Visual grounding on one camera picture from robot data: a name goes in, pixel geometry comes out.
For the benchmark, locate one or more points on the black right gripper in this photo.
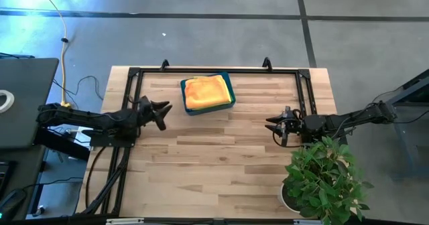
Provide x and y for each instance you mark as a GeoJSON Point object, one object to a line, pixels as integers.
{"type": "Point", "coordinates": [291, 124]}

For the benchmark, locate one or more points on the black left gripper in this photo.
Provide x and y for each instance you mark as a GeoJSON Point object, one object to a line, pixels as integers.
{"type": "Point", "coordinates": [145, 112]}

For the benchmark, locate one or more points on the orange microfiber towel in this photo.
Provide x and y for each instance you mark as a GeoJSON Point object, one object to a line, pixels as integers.
{"type": "Point", "coordinates": [206, 92]}

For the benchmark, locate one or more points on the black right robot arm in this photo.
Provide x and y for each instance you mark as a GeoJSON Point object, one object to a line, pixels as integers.
{"type": "Point", "coordinates": [348, 119]}

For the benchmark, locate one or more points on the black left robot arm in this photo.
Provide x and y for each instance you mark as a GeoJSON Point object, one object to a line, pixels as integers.
{"type": "Point", "coordinates": [87, 116]}

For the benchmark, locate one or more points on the blue plastic bin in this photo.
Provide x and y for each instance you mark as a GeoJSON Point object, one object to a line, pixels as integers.
{"type": "Point", "coordinates": [231, 81]}

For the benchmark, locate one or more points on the white plant pot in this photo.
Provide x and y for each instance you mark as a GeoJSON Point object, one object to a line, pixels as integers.
{"type": "Point", "coordinates": [283, 201]}

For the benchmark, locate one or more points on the green leafy plant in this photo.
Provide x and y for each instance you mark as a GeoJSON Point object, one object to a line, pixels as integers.
{"type": "Point", "coordinates": [325, 185]}

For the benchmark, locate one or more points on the white box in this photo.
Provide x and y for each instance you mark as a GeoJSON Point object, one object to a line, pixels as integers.
{"type": "Point", "coordinates": [80, 139]}

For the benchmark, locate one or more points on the dark metal side table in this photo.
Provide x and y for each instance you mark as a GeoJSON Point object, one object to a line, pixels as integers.
{"type": "Point", "coordinates": [412, 141]}

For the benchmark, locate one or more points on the white tape roll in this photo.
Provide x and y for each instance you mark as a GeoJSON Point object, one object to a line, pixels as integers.
{"type": "Point", "coordinates": [10, 101]}

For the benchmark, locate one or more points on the black desk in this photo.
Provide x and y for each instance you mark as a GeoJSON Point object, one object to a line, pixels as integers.
{"type": "Point", "coordinates": [23, 171]}

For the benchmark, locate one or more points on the black keyboard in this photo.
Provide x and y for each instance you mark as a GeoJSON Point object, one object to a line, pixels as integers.
{"type": "Point", "coordinates": [5, 178]}

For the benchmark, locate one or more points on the black computer mouse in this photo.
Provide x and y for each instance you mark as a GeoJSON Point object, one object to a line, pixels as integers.
{"type": "Point", "coordinates": [11, 201]}

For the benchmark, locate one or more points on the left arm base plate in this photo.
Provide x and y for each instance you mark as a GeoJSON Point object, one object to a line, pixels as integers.
{"type": "Point", "coordinates": [110, 141]}

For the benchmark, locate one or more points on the black aluminium frame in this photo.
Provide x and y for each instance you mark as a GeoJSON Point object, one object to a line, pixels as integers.
{"type": "Point", "coordinates": [218, 70]}

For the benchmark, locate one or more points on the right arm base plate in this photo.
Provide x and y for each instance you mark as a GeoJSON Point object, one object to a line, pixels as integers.
{"type": "Point", "coordinates": [345, 134]}

